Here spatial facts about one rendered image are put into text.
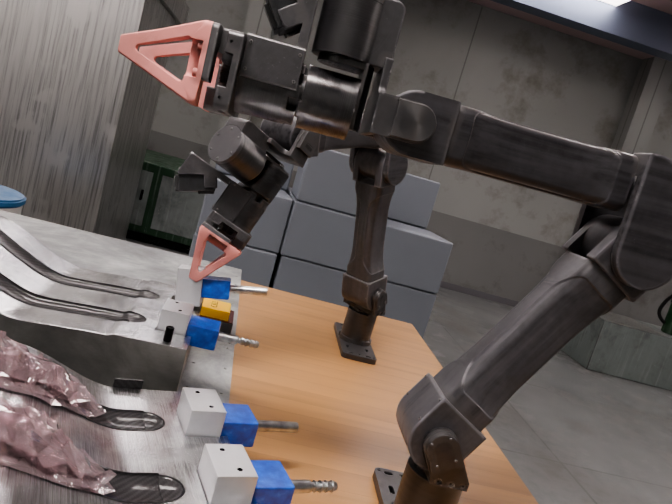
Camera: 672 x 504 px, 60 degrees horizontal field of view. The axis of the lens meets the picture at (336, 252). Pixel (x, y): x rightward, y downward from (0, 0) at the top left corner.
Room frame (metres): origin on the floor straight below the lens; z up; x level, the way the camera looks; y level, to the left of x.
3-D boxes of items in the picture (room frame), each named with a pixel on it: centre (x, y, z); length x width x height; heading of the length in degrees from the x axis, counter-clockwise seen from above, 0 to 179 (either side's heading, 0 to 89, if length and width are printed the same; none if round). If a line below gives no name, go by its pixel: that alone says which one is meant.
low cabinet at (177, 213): (5.67, 2.08, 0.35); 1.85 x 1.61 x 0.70; 97
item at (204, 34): (0.51, 0.18, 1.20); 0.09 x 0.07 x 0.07; 97
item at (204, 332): (0.73, 0.13, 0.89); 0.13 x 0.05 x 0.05; 100
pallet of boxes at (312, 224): (3.04, 0.13, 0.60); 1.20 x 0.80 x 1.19; 102
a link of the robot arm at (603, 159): (0.57, -0.15, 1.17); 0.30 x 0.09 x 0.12; 97
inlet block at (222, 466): (0.49, 0.00, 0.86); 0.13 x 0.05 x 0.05; 118
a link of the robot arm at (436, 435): (0.57, -0.16, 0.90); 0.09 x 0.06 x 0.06; 7
